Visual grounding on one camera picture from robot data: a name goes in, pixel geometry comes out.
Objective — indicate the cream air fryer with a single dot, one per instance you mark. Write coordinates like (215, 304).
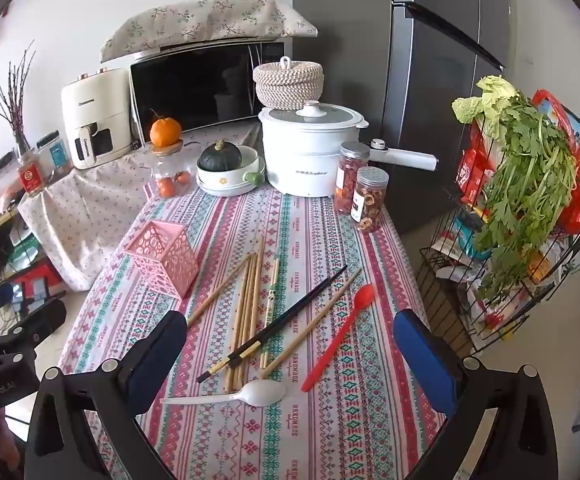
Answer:
(100, 105)

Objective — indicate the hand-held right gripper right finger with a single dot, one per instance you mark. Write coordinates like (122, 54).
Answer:
(422, 355)

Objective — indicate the white plastic spoon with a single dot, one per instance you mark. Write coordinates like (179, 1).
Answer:
(265, 392)

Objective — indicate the white electric cooking pot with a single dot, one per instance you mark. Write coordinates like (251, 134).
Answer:
(305, 160)

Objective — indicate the red plastic spoon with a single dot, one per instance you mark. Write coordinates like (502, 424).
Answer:
(340, 335)

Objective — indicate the jar of red dried fruit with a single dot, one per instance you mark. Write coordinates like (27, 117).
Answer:
(347, 180)

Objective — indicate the jar of dried fruit rings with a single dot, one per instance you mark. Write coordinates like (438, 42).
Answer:
(370, 200)

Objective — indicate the dried bare branches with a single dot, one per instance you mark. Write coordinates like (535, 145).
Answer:
(15, 95)

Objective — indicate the glass bottle red label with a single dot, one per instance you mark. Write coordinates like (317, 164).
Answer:
(30, 175)

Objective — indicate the pile of wooden chopsticks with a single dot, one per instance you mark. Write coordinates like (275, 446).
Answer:
(248, 305)

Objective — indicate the glass jar wooden lid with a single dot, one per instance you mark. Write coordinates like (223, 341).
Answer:
(170, 165)

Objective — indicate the large orange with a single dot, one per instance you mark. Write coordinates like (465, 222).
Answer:
(165, 132)

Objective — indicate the white pot lid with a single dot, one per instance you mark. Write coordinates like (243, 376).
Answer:
(330, 115)

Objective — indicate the black chopstick gold tip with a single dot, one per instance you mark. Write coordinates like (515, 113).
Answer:
(270, 327)
(255, 344)

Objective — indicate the black door microwave oven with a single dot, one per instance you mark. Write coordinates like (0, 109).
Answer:
(195, 90)

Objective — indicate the red blue printed bag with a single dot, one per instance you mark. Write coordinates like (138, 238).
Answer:
(562, 115)

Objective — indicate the printed bamboo chopstick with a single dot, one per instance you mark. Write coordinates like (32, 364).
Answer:
(269, 317)
(274, 285)

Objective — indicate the black lid jar blue label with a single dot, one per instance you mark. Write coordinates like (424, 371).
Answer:
(56, 155)

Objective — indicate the red snack packet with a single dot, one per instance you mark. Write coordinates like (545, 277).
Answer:
(475, 170)

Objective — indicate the striped patterned tablecloth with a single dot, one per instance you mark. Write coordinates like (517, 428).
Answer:
(370, 410)

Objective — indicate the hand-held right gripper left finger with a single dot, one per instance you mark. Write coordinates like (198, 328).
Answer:
(162, 350)

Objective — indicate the floral cloth cover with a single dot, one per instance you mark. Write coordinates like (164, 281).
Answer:
(210, 20)

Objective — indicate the grey refrigerator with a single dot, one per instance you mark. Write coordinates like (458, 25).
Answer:
(420, 110)

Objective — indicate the leafy green herbs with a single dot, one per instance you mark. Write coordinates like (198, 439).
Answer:
(525, 185)

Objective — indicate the dark green squash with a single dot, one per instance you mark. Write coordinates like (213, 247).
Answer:
(220, 157)

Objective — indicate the woven lidded basket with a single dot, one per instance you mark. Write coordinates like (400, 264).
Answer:
(287, 82)

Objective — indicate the pink perforated utensil holder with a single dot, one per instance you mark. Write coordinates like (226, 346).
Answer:
(170, 260)

